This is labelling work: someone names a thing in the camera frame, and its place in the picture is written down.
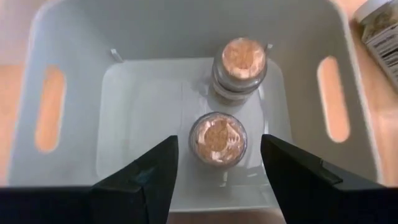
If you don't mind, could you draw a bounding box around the white-lid spice jar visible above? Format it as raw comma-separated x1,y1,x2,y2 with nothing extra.
353,0,398,94

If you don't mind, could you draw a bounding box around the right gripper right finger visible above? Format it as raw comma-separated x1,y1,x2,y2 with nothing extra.
260,133,343,224

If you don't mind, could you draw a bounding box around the copper-lid small spice jar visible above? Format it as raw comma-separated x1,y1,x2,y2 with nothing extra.
211,37,269,106
188,111,249,169

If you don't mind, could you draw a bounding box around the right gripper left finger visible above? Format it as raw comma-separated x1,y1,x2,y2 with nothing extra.
91,135,180,224

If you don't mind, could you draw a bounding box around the cardboard box with handle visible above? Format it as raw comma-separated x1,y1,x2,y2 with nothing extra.
6,0,383,214

